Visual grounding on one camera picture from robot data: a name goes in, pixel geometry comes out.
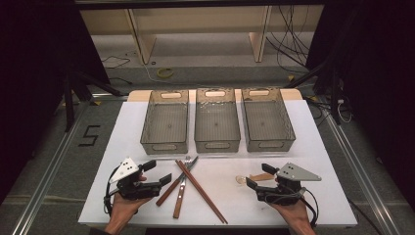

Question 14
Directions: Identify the bundle of black cables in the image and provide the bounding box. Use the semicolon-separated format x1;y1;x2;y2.
265;4;311;74

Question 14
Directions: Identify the smoked clear plastic bin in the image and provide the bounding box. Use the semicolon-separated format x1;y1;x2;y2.
240;86;298;154
140;89;191;156
194;87;242;154

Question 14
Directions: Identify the wooden handled steel fork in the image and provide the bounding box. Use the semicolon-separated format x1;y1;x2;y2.
172;156;192;220

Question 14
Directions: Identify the brown wooden chopstick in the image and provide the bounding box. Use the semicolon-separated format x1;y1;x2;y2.
174;160;227;225
177;159;229;224

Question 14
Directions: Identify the white floor cable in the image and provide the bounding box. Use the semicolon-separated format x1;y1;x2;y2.
139;61;197;88

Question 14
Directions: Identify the wooden handled steel knife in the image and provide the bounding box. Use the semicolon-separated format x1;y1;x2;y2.
155;156;200;208

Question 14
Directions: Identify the left hand-held gripper black cable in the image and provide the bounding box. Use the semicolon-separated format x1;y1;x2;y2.
103;165;121;217

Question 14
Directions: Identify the light wooden furniture board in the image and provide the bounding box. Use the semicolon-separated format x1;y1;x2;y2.
79;4;325;36

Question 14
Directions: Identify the hand-held gripper black cable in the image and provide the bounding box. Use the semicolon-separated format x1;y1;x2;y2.
297;186;320;228
103;165;121;217

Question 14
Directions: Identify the person's right hand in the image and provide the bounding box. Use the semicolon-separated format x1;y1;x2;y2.
268;197;313;230

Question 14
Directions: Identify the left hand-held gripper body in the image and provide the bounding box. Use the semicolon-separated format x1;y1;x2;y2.
109;157;162;201

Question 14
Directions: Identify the dark curtain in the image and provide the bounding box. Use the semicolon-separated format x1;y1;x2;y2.
0;0;111;205
305;0;415;194

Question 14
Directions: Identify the person's left hand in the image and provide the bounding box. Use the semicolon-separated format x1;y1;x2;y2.
109;194;154;227

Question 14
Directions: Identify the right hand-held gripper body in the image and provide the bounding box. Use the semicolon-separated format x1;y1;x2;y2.
254;162;323;207

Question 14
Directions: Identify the black metal stand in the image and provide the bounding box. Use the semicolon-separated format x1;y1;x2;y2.
63;69;125;133
283;58;345;125

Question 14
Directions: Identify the right hand-held gripper black cable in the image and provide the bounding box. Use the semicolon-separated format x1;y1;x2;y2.
297;186;320;228

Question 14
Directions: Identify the thin black floor cable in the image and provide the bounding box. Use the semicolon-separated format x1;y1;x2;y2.
100;55;132;71

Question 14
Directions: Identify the light wooden furniture leg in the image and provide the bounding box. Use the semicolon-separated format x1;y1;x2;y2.
124;8;158;66
249;5;273;64

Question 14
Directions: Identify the yellow tape roll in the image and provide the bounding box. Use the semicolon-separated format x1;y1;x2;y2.
156;67;175;79

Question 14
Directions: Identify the aluminium floor rail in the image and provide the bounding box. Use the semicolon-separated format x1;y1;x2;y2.
11;93;130;235
320;107;401;235

